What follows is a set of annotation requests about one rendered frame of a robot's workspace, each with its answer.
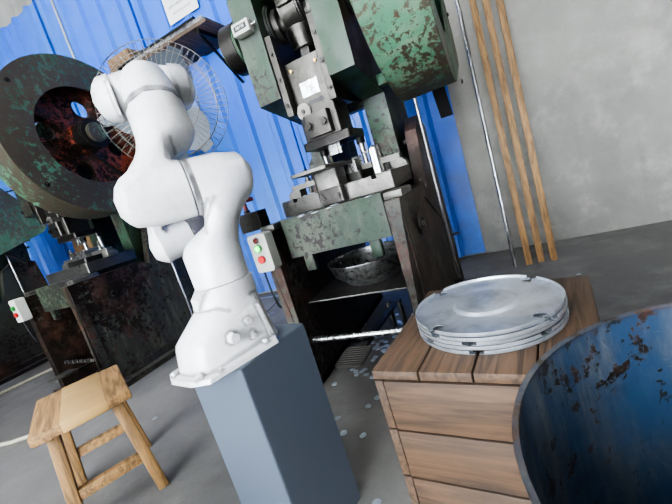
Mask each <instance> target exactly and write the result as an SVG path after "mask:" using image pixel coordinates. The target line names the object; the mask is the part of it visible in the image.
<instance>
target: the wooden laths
mask: <svg viewBox="0 0 672 504"><path fill-rule="evenodd" d="M455 2H456V7H457V12H458V16H459V21H460V25H461V30H462V34H463V39H464V43H465V48H466V53H467V57H468V62H469V66H470V71H471V75H472V80H473V85H474V89H475V94H476V98H477V103H478V107H479V112H480V116H481V121H482V126H483V130H484V135H485V139H486V144H487V148H488V153H489V158H490V162H491V167H492V171H493V176H494V180H495V185H496V189H497V194H498V199H499V203H500V208H501V212H502V217H503V221H504V226H505V231H506V235H507V240H508V244H509V249H510V253H511V258H512V262H513V267H517V262H516V258H515V253H514V248H513V244H512V239H511V235H510V230H509V225H508V221H507V216H506V212H505V207H504V203H503V198H502V193H501V189H500V184H499V180H498V175H497V171H496V166H495V161H494V157H493V152H492V148H491V143H490V139H489V134H488V129H487V125H486V120H485V116H484V111H483V106H482V102H481V97H480V93H479V88H478V84H477V79H476V74H475V70H474V65H473V61H472V56H471V52H470V47H469V42H468V38H467V33H466V29H465V24H464V20H463V15H462V10H461V6H460V1H459V0H455ZM469 3H470V8H471V13H472V17H473V22H474V27H475V31H476V36H477V40H478V45H479V50H480V54H481V59H482V63H483V68H484V73H485V77H486V82H487V86H488V91H489V96H490V100H491V105H492V110H493V114H494V119H495V123H496V128H497V133H498V137H499V142H500V146H501V151H502V156H503V160H504V165H505V169H506V174H507V179H508V183H509V188H510V192H511V197H512V202H513V206H514V211H515V216H516V220H517V225H518V229H519V234H520V239H521V243H522V248H523V252H524V257H525V262H526V265H530V264H533V263H532V258H531V253H530V249H529V244H528V239H527V235H526V230H525V225H524V221H523V216H522V212H521V207H520V202H519V198H518V193H517V188H516V184H515V179H514V174H513V170H512V165H511V161H510V156H509V151H508V147H507V142H506V137H505V133H504V128H503V124H502V119H501V114H500V110H499V105H498V100H497V96H496V91H495V86H494V82H493V77H492V73H491V68H490V63H489V59H488V54H487V49H486V45H485V40H484V35H483V31H482V26H481V22H480V17H479V12H478V8H477V3H476V0H469ZM482 3H483V8H484V12H485V17H486V22H487V26H488V31H489V36H490V40H491V45H492V49H493V54H494V59H495V63H496V68H497V73H498V77H499V82H500V87H501V91H502V96H503V101H504V105H505V110H506V115H507V119H508V124H509V129H510V133H511V138H512V143H513V147H514V152H515V157H516V161H517V166H518V171H519V175H520V180H521V184H522V189H523V194H524V198H525V203H526V208H527V212H528V217H529V222H530V226H531V231H532V236H533V240H534V245H535V250H536V254H537V259H538V262H544V261H545V259H544V254H543V249H542V245H541V240H540V235H539V231H538V226H537V221H536V217H535V212H534V207H533V203H532V198H531V193H530V189H529V184H528V179H527V175H526V170H525V165H524V161H523V156H522V151H521V147H520V142H519V137H518V132H517V128H516V123H515V118H514V114H513V109H512V104H511V100H510V95H509V90H508V86H507V81H506V76H505V72H504V67H503V62H502V58H501V53H500V48H499V44H498V39H497V34H496V30H495V25H494V20H493V15H492V11H491V6H490V1H489V0H482ZM496 4H497V9H498V14H499V19H500V23H501V28H502V33H503V37H504V42H505V47H506V51H507V56H508V61H509V66H510V70H511V75H512V80H513V84H514V89H515V94H516V98H517V103H518V108H519V113H520V117H521V122H522V127H523V131H524V136H525V141H526V145H527V150H528V155H529V160H530V164H531V169H532V174H533V178H534V183H535V188H536V193H537V197H538V202H539V207H540V211H541V216H542V221H543V225H544V230H545V235H546V240H547V244H548V249H549V254H550V258H551V261H555V260H558V257H557V252H556V247H555V243H554V238H553V233H552V228H551V224H550V219H549V214H548V209H547V205H546V200H545V195H544V191H543V186H542V181H541V176H540V172H539V167H538V162H537V157H536V153H535V148H534V143H533V138H532V134H531V129H530V124H529V120H528V115H527V110H526V105H525V101H524V96H523V91H522V86H521V82H520V77H519V72H518V68H517V63H516V58H515V53H514V49H513V44H512V39H511V34H510V30H509V25H508V20H507V16H506V11H505V6H504V1H503V0H496Z"/></svg>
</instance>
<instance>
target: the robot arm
mask: <svg viewBox="0 0 672 504"><path fill-rule="evenodd" d="M91 96H92V100H93V103H94V104H95V106H96V108H97V109H98V111H99V112H100V113H101V114H102V115H103V116H104V117H105V118H106V119H107V120H109V121H111V122H112V123H126V121H129V123H130V126H131V129H132V131H133V134H134V137H135V141H136V153H135V157H134V160H133V161H132V163H131V165H130V167H129V168H128V170H127V172H126V173H125V174H124V175H123V176H121V177H120V178H119V179H118V181H117V183H116V185H115V187H114V203H115V206H116V208H117V210H118V212H119V215H120V217H121V218H122V219H124V220H125V221H126V222H127V223H129V224H130V225H132V226H134V227H137V228H144V227H147V231H148V238H149V248H150V250H151V251H152V253H153V255H154V257H155V258H156V259H157V260H159V261H162V262H167V263H171V262H173V261H175V260H177V259H178V258H180V257H182V256H183V261H184V263H185V266H186V268H187V271H188V273H189V276H190V279H191V281H192V284H193V286H194V289H195V291H194V294H193V296H192V299H191V303H192V306H193V311H194V313H193V315H192V317H191V319H190V320H189V322H188V324H187V326H186V328H185V330H184V331H183V333H182V335H181V337H180V339H179V340H178V342H177V344H176V346H175V347H176V357H177V362H178V367H179V368H178V369H177V370H175V371H173V372H172V373H171V374H170V375H169V376H170V380H171V383H172V385H176V386H183V387H189V388H194V387H200V386H206V385H211V384H213V383H214V382H216V381H218V380H219V379H221V378H222V377H224V376H226V375H227V374H229V373H230V372H232V371H234V370H235V369H237V368H238V367H240V366H242V365H243V364H245V363H246V362H248V361H250V360H251V359H253V358H254V357H256V356H258V355H259V354H261V353H262V352H264V351H266V350H267V349H269V348H270V347H272V346H274V345H275V344H277V343H278V339H277V334H278V330H277V328H276V327H275V325H274V324H273V323H272V321H271V320H270V318H269V316H268V314H267V312H266V310H265V308H264V306H263V304H262V301H261V299H260V297H259V295H258V293H257V291H256V284H255V281H254V278H253V275H252V272H250V271H248V267H247V264H246V261H245V258H244V255H243V251H242V248H241V245H240V241H239V219H240V214H241V212H242V209H243V206H244V203H245V202H246V200H247V199H248V198H249V196H250V195H251V194H252V191H253V188H254V179H253V172H252V168H251V166H250V164H249V163H248V162H247V161H246V160H245V159H244V158H243V157H242V156H241V155H240V154H238V153H236V152H212V153H207V154H203V155H199V156H194V157H190V158H188V151H189V149H190V147H191V145H192V143H193V141H194V135H195V131H194V128H193V126H192V123H191V121H190V118H189V116H188V114H187V110H189V109H190V108H191V107H192V105H193V103H194V101H195V98H196V89H195V86H194V83H193V80H192V77H191V76H190V74H189V73H188V72H187V70H186V69H185V68H184V67H183V66H181V65H180V64H171V63H166V65H157V64H156V63H153V62H151V61H145V60H133V61H131V62H130V63H128V64H127V65H126V66H125V67H124V68H123V69H122V70H120V71H117V72H114V73H110V74H106V73H104V74H102V75H100V76H97V77H95V78H94V80H93V82H92V85H91ZM168 224H170V225H168ZM165 225H167V226H165Z"/></svg>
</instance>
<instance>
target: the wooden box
mask: <svg viewBox="0 0 672 504"><path fill-rule="evenodd" d="M550 280H553V281H555V282H557V283H558V284H560V285H561V286H562V287H563V288H564V290H565V292H566V295H567V300H568V308H569V315H570V316H569V320H568V322H567V324H566V326H565V327H564V328H563V329H562V330H561V331H560V332H559V333H557V334H556V335H554V336H553V337H551V338H549V339H548V340H546V341H544V342H541V343H539V344H536V345H534V346H531V347H528V348H524V349H521V350H516V351H512V352H506V353H500V354H490V355H479V354H480V352H483V351H485V350H473V352H476V354H475V355H464V354H455V353H450V352H445V351H442V350H439V349H436V348H434V347H432V346H430V345H429V344H427V343H426V342H425V341H424V340H423V338H422V337H421V335H420V332H419V328H418V325H417V320H416V316H415V312H416V310H415V311H414V313H413V314H412V316H411V317H410V318H409V320H408V321H407V323H406V324H405V325H404V327H403V328H402V330H401V331H400V332H399V334H398V335H397V336H396V338H395V339H394V341H393V342H392V343H391V345H390V346H389V348H388V349H387V350H386V352H385V353H384V355H383V356H382V357H381V359H380V360H379V362H378V363H377V364H376V366H375V367H374V369H373V370H372V374H373V378H374V379H375V384H376V388H377V391H378V394H379V397H380V401H381V404H382V407H383V410H384V414H385V417H386V420H387V423H388V427H390V433H391V436H392V440H393V443H394V446H395V449H396V453H397V456H398V459H399V462H400V466H401V469H402V472H403V474H404V479H405V482H406V485H407V489H408V492H409V495H410V498H411V502H412V504H531V501H530V499H529V496H528V494H527V491H526V489H525V487H524V484H523V482H522V479H521V475H520V472H519V468H518V464H517V461H516V457H515V453H514V446H513V438H512V414H513V408H514V402H515V399H516V396H517V393H518V390H519V387H520V385H521V383H522V382H523V380H524V378H525V376H526V374H527V373H528V372H529V370H530V369H531V368H532V366H533V365H534V364H535V363H536V362H537V361H538V360H539V359H540V358H541V357H542V356H543V354H545V353H546V352H547V351H548V350H550V349H551V348H552V347H553V346H555V345H556V344H557V343H559V342H561V341H562V340H564V339H565V338H567V337H568V336H570V335H572V334H574V333H576V332H578V331H580V330H582V329H584V328H586V327H588V326H591V325H593V324H595V323H598V322H600V318H599V314H598V310H597V306H596V302H595V298H594V294H593V290H592V285H591V283H590V278H589V276H588V275H587V276H577V277H567V278H557V279H550Z"/></svg>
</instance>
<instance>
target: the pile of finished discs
mask: <svg viewBox="0 0 672 504"><path fill-rule="evenodd" d="M529 279H530V278H529V277H527V276H526V275H498V276H489V277H482V278H477V279H472V280H468V281H464V282H461V283H457V284H454V285H451V286H449V287H446V288H444V289H443V291H442V292H441V295H442V296H440V294H435V293H433V294H432V295H430V296H429V297H427V298H426V299H424V300H423V301H422V302H421V303H420V304H419V306H418V307H417V309H416V312H415V316H416V320H417V325H418V328H419V332H420V335H421V337H422V338H423V340H424V341H425V342H426V343H427V344H429V345H430V346H432V347H434V348H436V349H439V350H442V351H445V352H450V353H455V354H464V355H475V354H476V352H473V350H485V351H483V352H480V354H479V355H490V354H500V353H506V352H512V351H516V350H521V349H524V348H528V347H531V346H534V345H536V344H539V343H541V342H544V341H546V340H548V339H549V338H551V337H553V336H554V335H556V334H557V333H559V332H560V331H561V330H562V329H563V328H564V327H565V326H566V324H567V322H568V320H569V316H570V315H569V308H568V300H567V295H566V292H565V290H564V288H563V287H562V286H561V285H560V284H558V283H557V282H555V281H553V280H550V279H547V278H543V277H538V276H536V278H533V279H531V280H532V281H531V282H528V281H524V280H529Z"/></svg>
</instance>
